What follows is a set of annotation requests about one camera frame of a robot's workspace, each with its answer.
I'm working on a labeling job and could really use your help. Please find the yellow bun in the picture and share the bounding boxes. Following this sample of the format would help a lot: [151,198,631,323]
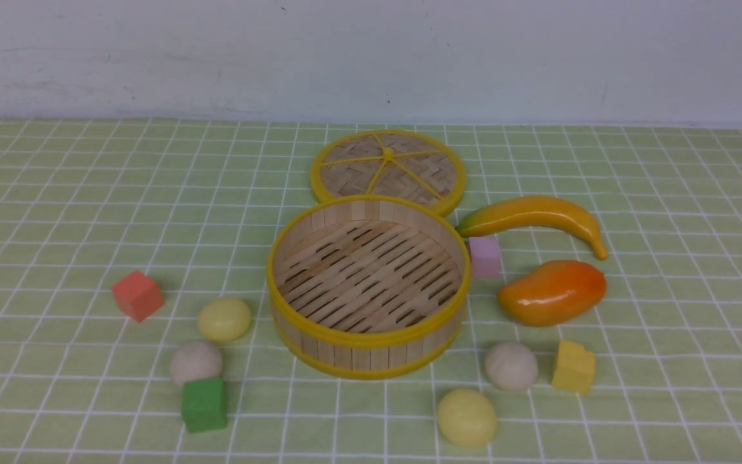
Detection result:
[197,297,252,343]
[437,389,498,447]

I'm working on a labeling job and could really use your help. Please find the white bun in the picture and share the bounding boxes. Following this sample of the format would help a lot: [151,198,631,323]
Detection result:
[484,342,538,391]
[169,340,224,389]

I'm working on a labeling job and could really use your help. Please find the bamboo steamer tray yellow rim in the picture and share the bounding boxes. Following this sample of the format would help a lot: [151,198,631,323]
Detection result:
[265,196,471,381]

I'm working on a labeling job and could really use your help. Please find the woven bamboo steamer lid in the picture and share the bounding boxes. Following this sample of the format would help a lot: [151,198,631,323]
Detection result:
[310,130,466,217]

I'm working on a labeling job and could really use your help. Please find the pink foam cube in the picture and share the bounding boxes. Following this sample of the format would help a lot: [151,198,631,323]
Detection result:
[468,235,502,278]

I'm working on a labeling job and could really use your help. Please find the yellow toy banana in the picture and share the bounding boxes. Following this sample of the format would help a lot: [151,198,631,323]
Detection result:
[455,196,609,260]

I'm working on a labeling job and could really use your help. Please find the orange toy mango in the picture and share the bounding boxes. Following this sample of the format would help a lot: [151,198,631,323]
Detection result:
[497,260,607,327]

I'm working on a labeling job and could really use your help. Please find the green foam cube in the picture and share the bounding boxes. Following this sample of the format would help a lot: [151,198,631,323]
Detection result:
[182,377,227,434]

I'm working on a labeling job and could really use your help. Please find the red foam cube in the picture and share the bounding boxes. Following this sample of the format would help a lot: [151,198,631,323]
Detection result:
[111,270,165,323]

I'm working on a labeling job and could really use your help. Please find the yellow foam block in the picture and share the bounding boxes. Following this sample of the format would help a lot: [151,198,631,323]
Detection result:
[551,340,596,394]

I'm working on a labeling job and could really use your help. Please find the green checkered tablecloth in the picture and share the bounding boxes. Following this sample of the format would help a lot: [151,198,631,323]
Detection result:
[0,119,742,463]

